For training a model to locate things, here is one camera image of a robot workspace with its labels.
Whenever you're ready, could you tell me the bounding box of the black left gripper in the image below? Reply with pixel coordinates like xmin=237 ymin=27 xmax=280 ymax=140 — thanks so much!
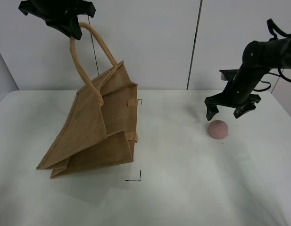
xmin=18 ymin=0 xmax=96 ymax=40

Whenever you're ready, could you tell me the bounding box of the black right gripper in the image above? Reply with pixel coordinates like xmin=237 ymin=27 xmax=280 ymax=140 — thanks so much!
xmin=205 ymin=68 xmax=261 ymax=121

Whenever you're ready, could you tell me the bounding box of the pink peach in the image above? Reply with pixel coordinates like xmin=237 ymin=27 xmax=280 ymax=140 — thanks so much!
xmin=207 ymin=120 xmax=229 ymax=139

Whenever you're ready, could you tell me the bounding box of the brown linen tote bag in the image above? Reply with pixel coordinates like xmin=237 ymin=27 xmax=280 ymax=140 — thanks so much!
xmin=37 ymin=22 xmax=139 ymax=178

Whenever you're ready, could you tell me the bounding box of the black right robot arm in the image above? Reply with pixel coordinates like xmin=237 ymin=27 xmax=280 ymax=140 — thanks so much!
xmin=204 ymin=36 xmax=291 ymax=121

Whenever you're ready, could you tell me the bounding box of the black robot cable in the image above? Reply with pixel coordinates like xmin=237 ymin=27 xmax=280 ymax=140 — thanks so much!
xmin=256 ymin=18 xmax=291 ymax=93

